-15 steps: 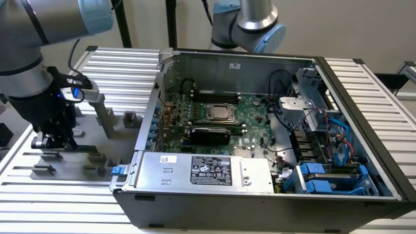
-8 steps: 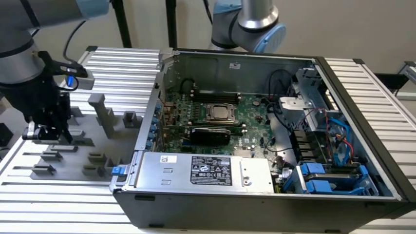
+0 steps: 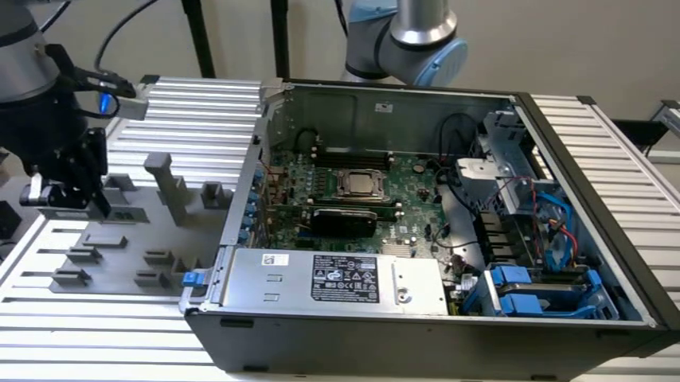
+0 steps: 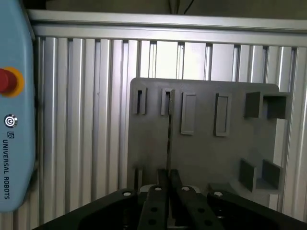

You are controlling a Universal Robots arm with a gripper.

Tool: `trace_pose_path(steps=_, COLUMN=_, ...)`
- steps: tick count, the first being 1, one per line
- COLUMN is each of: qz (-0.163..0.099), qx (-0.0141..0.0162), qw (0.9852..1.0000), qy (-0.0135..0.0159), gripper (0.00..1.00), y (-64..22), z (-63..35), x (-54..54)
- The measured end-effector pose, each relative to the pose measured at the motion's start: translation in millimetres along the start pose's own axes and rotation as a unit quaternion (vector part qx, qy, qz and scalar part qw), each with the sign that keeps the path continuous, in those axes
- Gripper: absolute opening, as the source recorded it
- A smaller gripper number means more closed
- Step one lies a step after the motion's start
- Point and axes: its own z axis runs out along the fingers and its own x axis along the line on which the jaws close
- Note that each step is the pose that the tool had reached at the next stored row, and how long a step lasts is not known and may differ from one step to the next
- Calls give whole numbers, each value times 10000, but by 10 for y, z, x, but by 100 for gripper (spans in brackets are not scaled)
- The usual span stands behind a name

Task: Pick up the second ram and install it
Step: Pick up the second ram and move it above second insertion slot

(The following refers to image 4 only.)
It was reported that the grey plastic parts rack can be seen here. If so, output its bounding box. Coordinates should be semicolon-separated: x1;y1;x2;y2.
127;77;294;209

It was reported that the blue Universal Robots teach pendant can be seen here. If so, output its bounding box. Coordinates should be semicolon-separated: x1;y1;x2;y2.
0;9;37;213

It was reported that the thin black cable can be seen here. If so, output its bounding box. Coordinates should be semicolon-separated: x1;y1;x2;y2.
182;0;195;14

